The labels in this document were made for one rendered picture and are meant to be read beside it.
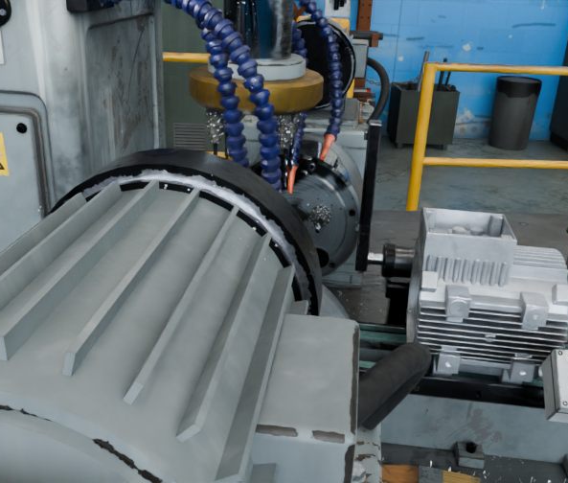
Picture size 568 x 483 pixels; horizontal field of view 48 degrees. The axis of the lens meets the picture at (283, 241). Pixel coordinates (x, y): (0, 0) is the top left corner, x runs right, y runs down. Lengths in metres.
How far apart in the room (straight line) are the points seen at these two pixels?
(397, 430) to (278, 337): 0.75
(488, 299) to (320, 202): 0.37
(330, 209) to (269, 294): 0.83
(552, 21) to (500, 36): 0.47
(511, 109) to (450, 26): 0.91
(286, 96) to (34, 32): 0.30
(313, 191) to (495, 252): 0.37
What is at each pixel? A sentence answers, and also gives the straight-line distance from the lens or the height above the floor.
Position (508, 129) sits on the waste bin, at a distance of 6.09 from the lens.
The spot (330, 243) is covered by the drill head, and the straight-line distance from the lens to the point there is 1.17.
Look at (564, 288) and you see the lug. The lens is 0.94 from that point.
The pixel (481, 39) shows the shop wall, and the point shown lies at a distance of 6.26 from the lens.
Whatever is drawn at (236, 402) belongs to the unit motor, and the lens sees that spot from 0.26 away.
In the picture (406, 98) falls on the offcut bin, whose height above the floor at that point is 0.45.
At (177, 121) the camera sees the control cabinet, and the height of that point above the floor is 0.53.
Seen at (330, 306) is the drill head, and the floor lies 1.13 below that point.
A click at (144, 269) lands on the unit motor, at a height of 1.36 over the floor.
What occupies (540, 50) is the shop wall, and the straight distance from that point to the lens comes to 6.48.
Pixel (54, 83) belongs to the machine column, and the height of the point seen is 1.34.
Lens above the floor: 1.47
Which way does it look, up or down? 24 degrees down
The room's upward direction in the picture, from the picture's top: 3 degrees clockwise
